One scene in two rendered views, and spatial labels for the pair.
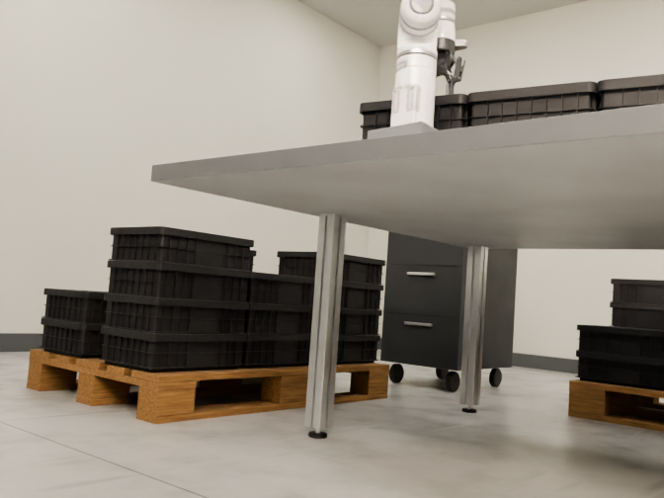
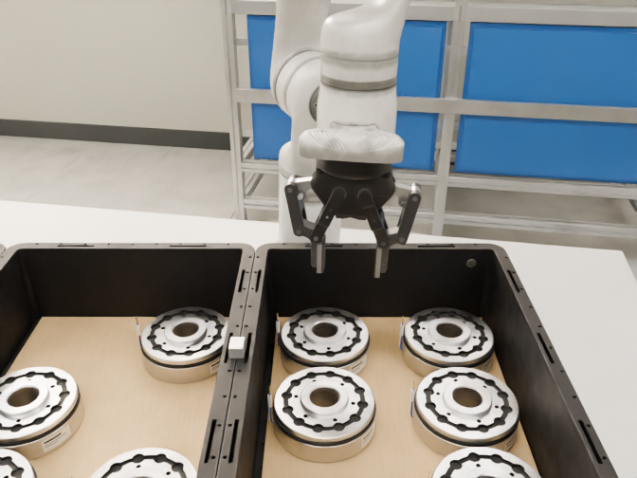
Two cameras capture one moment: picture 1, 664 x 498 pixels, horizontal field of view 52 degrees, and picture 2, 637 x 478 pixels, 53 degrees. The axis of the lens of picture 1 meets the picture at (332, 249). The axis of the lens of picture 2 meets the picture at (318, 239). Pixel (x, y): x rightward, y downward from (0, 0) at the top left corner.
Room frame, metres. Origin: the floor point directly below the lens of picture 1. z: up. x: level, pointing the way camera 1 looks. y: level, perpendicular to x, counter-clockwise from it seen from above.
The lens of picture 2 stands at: (2.26, -0.58, 1.32)
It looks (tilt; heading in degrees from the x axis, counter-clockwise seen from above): 30 degrees down; 150
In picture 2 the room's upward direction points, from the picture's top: straight up
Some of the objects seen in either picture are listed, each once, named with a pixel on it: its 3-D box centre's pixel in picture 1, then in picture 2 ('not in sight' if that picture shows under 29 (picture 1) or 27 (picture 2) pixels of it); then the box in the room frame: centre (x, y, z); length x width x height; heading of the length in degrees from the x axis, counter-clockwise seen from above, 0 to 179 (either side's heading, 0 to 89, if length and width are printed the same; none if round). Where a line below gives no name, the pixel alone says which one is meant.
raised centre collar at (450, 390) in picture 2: not in sight; (466, 398); (1.92, -0.21, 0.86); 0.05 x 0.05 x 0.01
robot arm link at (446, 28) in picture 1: (444, 34); (355, 108); (1.79, -0.26, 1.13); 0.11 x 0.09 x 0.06; 143
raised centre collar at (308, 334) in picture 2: not in sight; (324, 331); (1.76, -0.27, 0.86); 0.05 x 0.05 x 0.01
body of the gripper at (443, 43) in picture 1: (440, 57); (354, 172); (1.77, -0.25, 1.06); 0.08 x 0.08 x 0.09
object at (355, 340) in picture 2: not in sight; (324, 334); (1.76, -0.27, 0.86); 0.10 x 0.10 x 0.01
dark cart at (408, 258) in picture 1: (450, 299); not in sight; (3.65, -0.65, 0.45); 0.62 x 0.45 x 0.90; 140
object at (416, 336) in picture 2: not in sight; (448, 335); (1.83, -0.15, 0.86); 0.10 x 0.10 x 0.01
